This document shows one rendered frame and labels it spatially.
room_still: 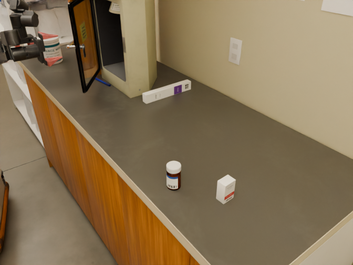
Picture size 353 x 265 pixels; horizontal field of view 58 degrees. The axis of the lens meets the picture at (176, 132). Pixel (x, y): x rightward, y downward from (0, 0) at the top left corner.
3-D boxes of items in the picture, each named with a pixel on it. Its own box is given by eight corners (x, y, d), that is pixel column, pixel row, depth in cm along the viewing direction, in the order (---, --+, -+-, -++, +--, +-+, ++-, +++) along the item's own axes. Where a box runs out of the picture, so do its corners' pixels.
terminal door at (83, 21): (100, 70, 174) (89, -10, 152) (84, 94, 148) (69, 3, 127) (99, 70, 174) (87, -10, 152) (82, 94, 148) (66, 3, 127)
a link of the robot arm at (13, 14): (13, 11, 154) (6, 13, 149) (26, 11, 153) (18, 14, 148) (17, 26, 158) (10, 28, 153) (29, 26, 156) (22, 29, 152)
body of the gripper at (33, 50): (41, 39, 135) (22, 42, 131) (46, 62, 140) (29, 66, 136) (37, 36, 139) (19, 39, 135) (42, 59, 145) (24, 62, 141)
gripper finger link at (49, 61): (62, 48, 141) (41, 52, 137) (65, 63, 145) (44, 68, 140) (57, 44, 146) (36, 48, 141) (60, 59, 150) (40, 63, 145)
